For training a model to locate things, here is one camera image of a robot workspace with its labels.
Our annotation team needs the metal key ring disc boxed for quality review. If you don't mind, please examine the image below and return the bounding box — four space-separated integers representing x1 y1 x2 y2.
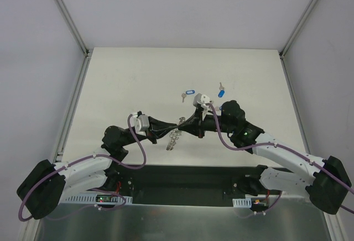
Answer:
166 117 186 151

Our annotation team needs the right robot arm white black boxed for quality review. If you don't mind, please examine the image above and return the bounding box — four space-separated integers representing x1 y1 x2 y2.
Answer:
178 100 353 214

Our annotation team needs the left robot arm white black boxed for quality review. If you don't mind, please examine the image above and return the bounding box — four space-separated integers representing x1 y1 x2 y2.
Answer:
17 113 178 222

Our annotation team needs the key with blue framed tag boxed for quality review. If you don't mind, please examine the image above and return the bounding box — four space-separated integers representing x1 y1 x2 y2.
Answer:
181 90 195 102

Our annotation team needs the key with solid blue tag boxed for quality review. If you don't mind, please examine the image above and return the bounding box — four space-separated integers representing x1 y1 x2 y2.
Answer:
218 82 225 98

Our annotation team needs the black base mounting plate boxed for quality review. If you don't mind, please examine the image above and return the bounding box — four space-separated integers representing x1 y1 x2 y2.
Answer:
99 165 278 207

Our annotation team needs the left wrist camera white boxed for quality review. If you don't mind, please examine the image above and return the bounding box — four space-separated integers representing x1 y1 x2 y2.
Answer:
132 111 150 135

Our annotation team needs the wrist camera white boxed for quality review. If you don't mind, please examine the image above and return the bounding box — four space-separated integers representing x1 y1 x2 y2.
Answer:
132 111 150 135
192 93 211 110

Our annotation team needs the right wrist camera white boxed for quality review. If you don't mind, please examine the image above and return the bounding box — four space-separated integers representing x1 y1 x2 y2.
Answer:
192 93 211 110

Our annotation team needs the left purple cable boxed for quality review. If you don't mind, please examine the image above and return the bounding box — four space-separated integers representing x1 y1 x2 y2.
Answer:
17 113 147 222

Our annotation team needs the right white cable duct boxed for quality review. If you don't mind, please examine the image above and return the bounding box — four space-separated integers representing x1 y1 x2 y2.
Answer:
232 197 252 208

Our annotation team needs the white cable duct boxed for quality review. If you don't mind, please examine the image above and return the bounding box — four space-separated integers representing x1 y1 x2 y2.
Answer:
61 192 133 205
232 197 252 208

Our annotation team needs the left white cable duct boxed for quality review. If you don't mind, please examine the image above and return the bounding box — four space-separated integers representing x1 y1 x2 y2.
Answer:
61 192 133 205

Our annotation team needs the left aluminium frame post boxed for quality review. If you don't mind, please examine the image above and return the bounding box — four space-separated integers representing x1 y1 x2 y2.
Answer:
54 0 91 57

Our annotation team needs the aluminium frame post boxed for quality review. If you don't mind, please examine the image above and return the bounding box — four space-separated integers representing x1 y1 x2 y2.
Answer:
54 0 91 57
278 0 342 59

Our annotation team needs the right aluminium frame post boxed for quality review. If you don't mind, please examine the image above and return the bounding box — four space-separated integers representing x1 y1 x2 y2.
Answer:
278 0 342 59

